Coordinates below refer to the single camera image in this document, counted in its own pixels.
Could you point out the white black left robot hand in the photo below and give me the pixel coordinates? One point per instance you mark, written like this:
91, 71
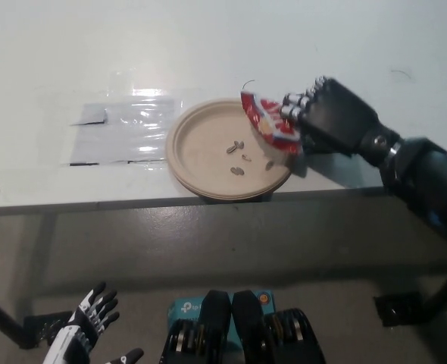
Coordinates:
87, 318

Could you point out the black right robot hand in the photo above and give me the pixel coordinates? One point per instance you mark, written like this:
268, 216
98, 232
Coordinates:
333, 117

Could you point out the red blue sunflower seed bag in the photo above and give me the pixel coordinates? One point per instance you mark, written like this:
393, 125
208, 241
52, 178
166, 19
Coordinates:
269, 125

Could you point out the grey striped sunflower seeds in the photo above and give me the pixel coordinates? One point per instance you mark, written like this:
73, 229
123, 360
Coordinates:
238, 171

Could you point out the beige paper plate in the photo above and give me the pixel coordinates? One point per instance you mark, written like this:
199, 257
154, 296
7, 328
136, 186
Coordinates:
208, 151

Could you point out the black table leg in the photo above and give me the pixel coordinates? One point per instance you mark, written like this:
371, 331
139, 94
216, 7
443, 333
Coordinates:
445, 295
0, 322

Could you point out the clear plastic sheet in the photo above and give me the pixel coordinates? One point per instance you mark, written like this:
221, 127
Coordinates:
121, 144

